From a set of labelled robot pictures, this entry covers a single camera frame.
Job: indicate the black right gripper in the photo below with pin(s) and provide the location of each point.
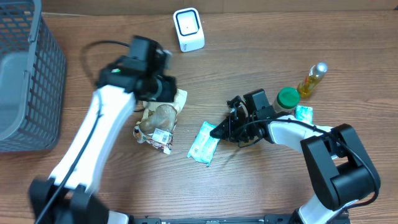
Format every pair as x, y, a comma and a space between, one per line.
232, 134

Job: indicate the teal snack pack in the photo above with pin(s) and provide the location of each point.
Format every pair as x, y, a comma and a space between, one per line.
204, 146

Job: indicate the beige brown snack pouch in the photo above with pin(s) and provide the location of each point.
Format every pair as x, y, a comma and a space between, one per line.
159, 121

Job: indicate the white jar green lid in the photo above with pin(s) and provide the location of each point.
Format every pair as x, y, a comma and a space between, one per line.
286, 100

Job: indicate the green white tissue pack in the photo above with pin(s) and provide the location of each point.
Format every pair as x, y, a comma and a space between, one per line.
304, 113

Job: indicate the yellow liquid bottle grey cap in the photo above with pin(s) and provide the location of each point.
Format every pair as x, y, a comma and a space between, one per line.
310, 82

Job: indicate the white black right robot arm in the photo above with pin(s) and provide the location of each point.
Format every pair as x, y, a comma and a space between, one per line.
341, 172

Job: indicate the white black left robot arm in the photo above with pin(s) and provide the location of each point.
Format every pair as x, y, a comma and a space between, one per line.
69, 195

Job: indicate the white barcode scanner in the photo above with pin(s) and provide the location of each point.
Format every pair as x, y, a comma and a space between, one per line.
189, 29

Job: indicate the grey plastic mesh basket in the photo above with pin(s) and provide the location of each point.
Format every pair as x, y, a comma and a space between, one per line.
33, 78

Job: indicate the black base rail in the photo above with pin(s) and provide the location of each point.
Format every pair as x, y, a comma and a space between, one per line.
217, 220

